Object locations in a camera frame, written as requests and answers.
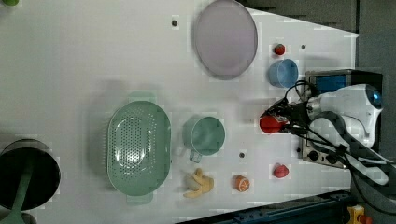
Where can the strawberry toy near oven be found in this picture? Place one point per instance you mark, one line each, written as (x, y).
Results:
(281, 171)

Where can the pale purple round plate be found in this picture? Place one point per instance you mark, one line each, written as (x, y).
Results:
(225, 38)

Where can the green perforated colander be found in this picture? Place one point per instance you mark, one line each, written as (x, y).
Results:
(138, 148)

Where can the orange slice toy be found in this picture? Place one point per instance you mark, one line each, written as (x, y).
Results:
(241, 183)

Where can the red ketchup bottle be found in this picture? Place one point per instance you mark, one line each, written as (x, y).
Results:
(271, 124)

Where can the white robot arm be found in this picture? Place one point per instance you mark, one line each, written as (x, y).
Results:
(378, 174)

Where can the small red strawberry toy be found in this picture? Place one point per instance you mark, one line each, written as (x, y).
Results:
(279, 49)

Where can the yellow banana toy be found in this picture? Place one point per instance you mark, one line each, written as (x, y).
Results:
(198, 184)

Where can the blue bowl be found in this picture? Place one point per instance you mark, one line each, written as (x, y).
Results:
(283, 73)

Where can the green ladle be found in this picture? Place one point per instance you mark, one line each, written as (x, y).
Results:
(15, 214)

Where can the black toaster oven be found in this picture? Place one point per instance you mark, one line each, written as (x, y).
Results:
(330, 82)

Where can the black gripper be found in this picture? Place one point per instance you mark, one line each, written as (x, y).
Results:
(295, 114)

